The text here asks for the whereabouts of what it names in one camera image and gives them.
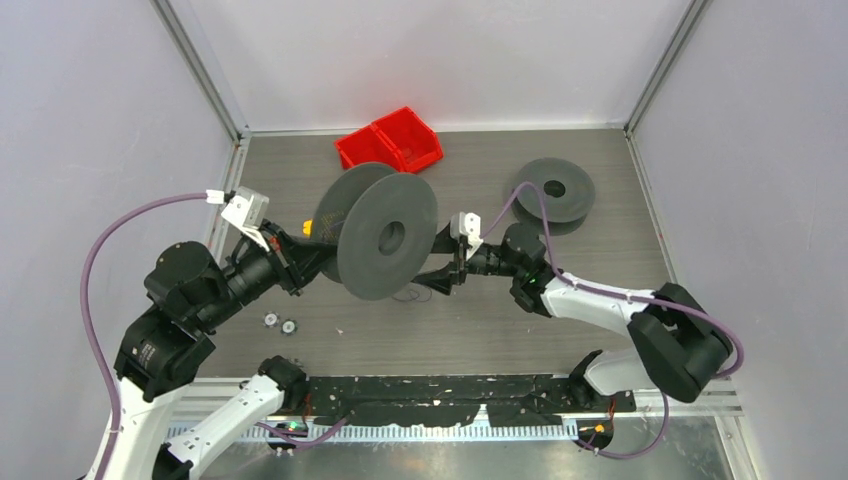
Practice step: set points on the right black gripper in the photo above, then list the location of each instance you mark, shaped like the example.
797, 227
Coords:
443, 279

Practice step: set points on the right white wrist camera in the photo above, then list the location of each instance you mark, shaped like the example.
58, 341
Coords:
465, 229

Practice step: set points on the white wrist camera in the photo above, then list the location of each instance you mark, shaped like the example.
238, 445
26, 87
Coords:
465, 229
243, 209

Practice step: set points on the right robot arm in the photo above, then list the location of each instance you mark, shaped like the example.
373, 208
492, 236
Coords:
674, 347

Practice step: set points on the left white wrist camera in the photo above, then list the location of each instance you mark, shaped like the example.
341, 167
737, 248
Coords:
243, 209

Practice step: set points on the right red bin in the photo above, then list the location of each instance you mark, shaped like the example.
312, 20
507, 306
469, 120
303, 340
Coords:
408, 143

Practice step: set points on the grey spool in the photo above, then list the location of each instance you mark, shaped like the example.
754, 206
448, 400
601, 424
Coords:
383, 224
568, 195

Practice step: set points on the small round connector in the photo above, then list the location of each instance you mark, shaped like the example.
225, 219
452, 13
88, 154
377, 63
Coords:
271, 319
288, 327

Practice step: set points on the left red bin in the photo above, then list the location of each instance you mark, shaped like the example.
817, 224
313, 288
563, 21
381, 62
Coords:
366, 145

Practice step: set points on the red bin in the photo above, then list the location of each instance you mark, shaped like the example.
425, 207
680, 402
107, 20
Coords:
366, 145
408, 143

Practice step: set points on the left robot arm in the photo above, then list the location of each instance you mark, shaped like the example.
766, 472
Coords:
162, 351

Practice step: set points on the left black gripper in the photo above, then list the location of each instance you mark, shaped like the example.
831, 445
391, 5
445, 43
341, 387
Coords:
298, 260

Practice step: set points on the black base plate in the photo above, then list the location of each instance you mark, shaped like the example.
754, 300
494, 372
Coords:
447, 401

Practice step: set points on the grey slotted cable duct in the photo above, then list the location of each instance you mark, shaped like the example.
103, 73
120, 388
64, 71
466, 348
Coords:
475, 432

